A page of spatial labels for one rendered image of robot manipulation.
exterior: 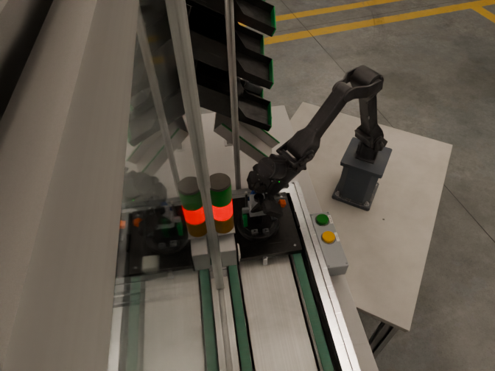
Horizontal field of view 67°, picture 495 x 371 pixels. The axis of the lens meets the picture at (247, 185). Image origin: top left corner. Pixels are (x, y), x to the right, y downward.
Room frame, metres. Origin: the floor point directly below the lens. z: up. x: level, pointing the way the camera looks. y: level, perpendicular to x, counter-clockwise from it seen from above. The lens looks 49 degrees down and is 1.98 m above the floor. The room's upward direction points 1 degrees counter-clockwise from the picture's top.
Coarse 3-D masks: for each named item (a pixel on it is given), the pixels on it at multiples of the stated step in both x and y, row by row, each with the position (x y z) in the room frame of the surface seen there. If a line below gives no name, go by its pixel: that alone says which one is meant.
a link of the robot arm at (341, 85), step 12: (348, 72) 0.87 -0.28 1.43; (336, 84) 0.83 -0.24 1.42; (372, 84) 0.82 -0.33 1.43; (336, 96) 0.80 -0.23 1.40; (348, 96) 0.79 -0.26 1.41; (360, 96) 0.80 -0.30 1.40; (324, 108) 0.79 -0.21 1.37; (336, 108) 0.78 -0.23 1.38; (312, 120) 0.78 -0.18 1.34; (324, 120) 0.76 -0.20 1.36; (300, 132) 0.76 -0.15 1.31; (312, 132) 0.75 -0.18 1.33; (288, 144) 0.75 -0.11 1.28; (300, 144) 0.73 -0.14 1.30; (312, 144) 0.72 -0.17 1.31; (300, 156) 0.70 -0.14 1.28
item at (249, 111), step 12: (204, 72) 1.05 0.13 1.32; (216, 72) 1.05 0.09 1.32; (204, 84) 1.04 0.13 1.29; (216, 84) 1.05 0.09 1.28; (228, 84) 1.05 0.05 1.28; (240, 84) 1.05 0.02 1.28; (204, 96) 0.92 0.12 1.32; (216, 96) 0.92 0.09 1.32; (228, 96) 0.92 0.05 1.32; (240, 96) 1.04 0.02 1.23; (252, 96) 1.05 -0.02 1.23; (216, 108) 0.92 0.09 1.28; (228, 108) 0.92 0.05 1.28; (240, 108) 0.98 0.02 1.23; (252, 108) 1.00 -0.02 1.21; (264, 108) 1.03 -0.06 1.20; (240, 120) 0.92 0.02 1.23; (252, 120) 0.92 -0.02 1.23; (264, 120) 0.96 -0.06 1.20
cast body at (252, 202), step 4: (252, 196) 0.72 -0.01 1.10; (256, 196) 0.71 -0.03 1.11; (260, 196) 0.71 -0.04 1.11; (252, 200) 0.70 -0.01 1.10; (256, 200) 0.70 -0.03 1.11; (248, 204) 0.71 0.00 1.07; (252, 204) 0.69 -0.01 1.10; (244, 208) 0.70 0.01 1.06; (248, 208) 0.70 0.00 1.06; (252, 208) 0.68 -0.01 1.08; (244, 212) 0.70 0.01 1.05; (248, 212) 0.70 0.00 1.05; (256, 212) 0.69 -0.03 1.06; (260, 212) 0.69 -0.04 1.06; (252, 216) 0.68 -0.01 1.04
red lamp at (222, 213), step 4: (228, 204) 0.49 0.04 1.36; (232, 204) 0.50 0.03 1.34; (212, 208) 0.49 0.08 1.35; (216, 208) 0.48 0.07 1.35; (220, 208) 0.48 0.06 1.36; (224, 208) 0.48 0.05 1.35; (228, 208) 0.49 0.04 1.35; (232, 208) 0.50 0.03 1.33; (216, 212) 0.48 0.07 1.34; (220, 212) 0.48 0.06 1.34; (224, 212) 0.48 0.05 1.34; (228, 212) 0.49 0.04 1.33; (232, 212) 0.50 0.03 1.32; (216, 216) 0.48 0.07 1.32; (220, 216) 0.48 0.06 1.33; (224, 216) 0.48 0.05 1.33; (228, 216) 0.48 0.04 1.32; (220, 220) 0.48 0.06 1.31; (224, 220) 0.48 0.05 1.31
